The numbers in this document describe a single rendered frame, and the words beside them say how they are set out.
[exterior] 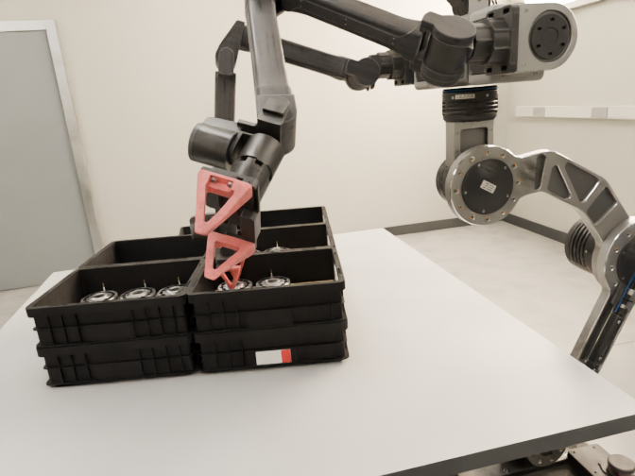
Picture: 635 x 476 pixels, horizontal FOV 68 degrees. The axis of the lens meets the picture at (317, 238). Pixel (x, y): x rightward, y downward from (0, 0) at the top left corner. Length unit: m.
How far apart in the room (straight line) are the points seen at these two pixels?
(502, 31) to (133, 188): 3.77
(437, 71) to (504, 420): 0.72
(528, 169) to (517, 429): 0.61
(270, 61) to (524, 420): 0.86
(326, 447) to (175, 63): 3.71
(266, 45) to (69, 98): 3.62
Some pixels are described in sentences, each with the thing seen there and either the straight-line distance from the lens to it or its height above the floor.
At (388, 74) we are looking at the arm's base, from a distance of 1.45.
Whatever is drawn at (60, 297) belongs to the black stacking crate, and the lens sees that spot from 1.51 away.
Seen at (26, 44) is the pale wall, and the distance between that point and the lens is 4.53.
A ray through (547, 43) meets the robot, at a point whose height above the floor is 1.44.
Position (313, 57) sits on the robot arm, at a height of 1.48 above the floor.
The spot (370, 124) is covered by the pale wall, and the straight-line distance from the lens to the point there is 4.58.
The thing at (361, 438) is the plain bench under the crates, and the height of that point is 0.70.
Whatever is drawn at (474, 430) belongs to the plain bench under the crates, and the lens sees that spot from 1.09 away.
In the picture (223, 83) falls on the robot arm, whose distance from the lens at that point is 1.36.
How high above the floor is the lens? 1.37
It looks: 16 degrees down
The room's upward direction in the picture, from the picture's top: 4 degrees counter-clockwise
